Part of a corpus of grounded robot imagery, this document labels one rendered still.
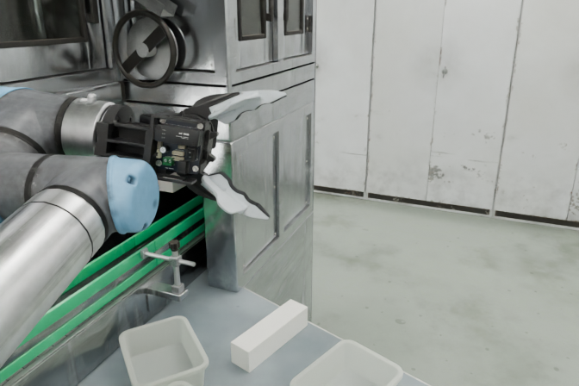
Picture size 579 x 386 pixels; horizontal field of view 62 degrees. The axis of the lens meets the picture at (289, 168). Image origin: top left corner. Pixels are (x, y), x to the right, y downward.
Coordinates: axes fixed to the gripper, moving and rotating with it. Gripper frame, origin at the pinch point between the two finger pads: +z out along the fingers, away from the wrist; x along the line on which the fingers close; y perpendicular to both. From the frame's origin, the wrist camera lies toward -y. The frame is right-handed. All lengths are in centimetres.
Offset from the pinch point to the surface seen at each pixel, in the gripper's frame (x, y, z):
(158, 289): -52, -65, -34
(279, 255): -54, -115, -4
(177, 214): -39, -94, -39
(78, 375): -65, -42, -43
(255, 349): -56, -51, -4
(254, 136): -9, -89, -16
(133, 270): -47, -63, -41
